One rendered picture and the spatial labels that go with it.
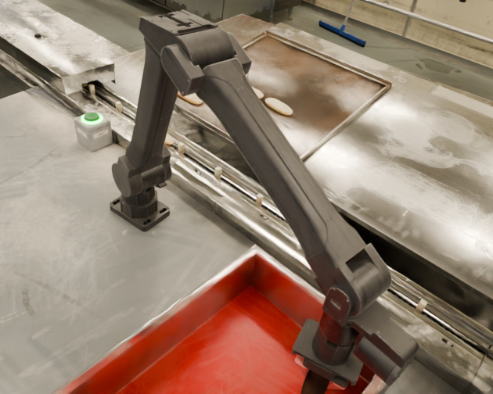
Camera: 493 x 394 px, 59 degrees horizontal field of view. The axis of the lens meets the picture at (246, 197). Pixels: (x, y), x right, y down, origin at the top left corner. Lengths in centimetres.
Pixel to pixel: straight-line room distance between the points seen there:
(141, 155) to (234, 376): 44
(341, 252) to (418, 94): 93
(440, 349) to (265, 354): 31
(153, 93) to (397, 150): 69
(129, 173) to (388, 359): 58
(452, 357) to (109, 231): 73
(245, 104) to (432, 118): 83
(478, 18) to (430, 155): 346
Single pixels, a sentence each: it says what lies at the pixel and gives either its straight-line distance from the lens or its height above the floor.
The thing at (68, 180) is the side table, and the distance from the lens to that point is 118.
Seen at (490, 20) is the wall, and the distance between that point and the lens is 459.
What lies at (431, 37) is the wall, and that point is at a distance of 478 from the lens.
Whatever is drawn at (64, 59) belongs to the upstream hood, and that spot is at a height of 92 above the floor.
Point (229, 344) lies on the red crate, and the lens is 84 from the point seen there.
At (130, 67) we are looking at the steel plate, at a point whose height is 82.
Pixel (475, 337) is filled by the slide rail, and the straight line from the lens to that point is 96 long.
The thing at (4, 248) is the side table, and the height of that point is 82.
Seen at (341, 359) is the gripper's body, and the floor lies 96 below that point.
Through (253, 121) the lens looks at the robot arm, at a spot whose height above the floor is 124.
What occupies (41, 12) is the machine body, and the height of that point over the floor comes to 82.
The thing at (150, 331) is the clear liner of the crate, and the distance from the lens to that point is 73.
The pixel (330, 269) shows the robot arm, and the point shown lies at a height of 113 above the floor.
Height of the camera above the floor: 154
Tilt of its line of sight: 40 degrees down
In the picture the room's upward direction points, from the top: 7 degrees clockwise
